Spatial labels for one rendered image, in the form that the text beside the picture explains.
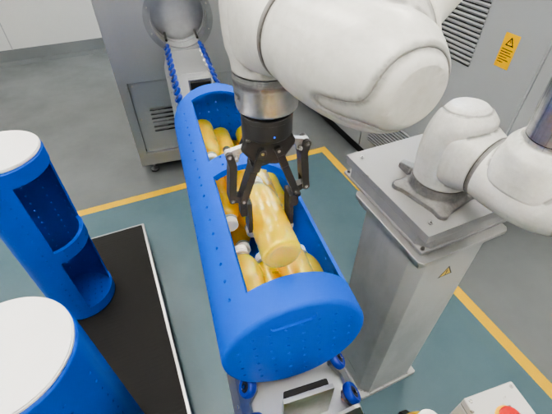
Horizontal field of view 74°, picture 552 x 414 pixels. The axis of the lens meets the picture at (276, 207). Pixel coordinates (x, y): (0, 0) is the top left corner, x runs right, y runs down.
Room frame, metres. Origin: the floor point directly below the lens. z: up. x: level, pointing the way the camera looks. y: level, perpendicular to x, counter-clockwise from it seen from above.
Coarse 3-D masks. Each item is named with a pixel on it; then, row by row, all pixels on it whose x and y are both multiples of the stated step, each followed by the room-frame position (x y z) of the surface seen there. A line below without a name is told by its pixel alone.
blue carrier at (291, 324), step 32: (192, 96) 1.10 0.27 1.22; (224, 96) 1.16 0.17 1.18; (192, 128) 0.93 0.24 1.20; (192, 160) 0.80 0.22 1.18; (224, 160) 0.73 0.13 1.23; (192, 192) 0.70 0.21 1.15; (224, 224) 0.53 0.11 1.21; (224, 256) 0.46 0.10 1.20; (320, 256) 0.56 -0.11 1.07; (224, 288) 0.39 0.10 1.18; (256, 288) 0.37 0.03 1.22; (288, 288) 0.36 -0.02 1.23; (320, 288) 0.36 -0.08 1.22; (224, 320) 0.34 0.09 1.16; (256, 320) 0.31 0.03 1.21; (288, 320) 0.32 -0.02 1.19; (320, 320) 0.34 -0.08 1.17; (352, 320) 0.36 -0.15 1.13; (224, 352) 0.29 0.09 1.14; (256, 352) 0.30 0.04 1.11; (288, 352) 0.32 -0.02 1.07; (320, 352) 0.34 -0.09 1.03
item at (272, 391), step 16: (176, 48) 2.28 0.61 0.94; (192, 48) 2.31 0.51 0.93; (176, 64) 2.07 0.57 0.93; (192, 64) 2.07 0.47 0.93; (320, 368) 0.35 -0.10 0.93; (272, 384) 0.32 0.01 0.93; (288, 384) 0.32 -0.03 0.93; (304, 384) 0.32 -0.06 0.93; (336, 384) 0.32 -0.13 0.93; (256, 400) 0.29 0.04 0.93; (272, 400) 0.29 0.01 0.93; (336, 400) 0.29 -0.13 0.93
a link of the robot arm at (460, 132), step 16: (448, 112) 0.78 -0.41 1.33; (464, 112) 0.76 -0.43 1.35; (480, 112) 0.75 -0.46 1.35; (432, 128) 0.79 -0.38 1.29; (448, 128) 0.75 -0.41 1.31; (464, 128) 0.73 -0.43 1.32; (480, 128) 0.72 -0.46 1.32; (496, 128) 0.74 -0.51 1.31; (432, 144) 0.76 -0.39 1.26; (448, 144) 0.73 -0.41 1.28; (464, 144) 0.71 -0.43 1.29; (480, 144) 0.70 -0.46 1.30; (416, 160) 0.80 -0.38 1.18; (432, 160) 0.75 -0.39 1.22; (448, 160) 0.72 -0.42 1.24; (464, 160) 0.69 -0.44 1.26; (416, 176) 0.78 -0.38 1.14; (432, 176) 0.74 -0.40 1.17; (448, 176) 0.71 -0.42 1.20; (464, 176) 0.68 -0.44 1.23; (448, 192) 0.72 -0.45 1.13
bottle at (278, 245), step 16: (256, 192) 0.52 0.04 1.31; (272, 192) 0.52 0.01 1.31; (256, 208) 0.48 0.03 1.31; (272, 208) 0.47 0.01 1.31; (256, 224) 0.45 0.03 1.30; (272, 224) 0.43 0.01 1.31; (288, 224) 0.44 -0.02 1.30; (256, 240) 0.42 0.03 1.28; (272, 240) 0.40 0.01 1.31; (288, 240) 0.40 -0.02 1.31; (272, 256) 0.39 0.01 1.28; (288, 256) 0.40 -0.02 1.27
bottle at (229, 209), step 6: (222, 180) 0.77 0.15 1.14; (222, 186) 0.74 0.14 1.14; (222, 192) 0.72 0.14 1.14; (222, 198) 0.70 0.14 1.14; (222, 204) 0.68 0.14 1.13; (228, 204) 0.68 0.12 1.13; (234, 204) 0.69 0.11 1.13; (228, 210) 0.66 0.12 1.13; (234, 210) 0.67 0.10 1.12; (234, 216) 0.65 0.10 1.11
